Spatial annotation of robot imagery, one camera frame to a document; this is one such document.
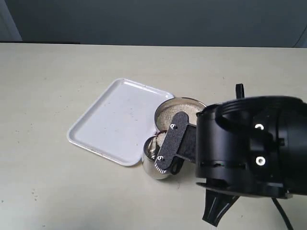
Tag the white rectangular tray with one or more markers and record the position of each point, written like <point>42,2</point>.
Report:
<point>119,122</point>

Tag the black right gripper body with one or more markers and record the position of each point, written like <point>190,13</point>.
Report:
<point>255,146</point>

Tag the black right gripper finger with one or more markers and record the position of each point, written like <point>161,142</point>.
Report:
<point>216,205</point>
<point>168,159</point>

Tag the steel bowl of rice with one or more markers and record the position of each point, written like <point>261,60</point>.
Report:
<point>166,110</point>

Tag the small steel cup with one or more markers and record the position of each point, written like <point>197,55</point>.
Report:
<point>150,152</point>

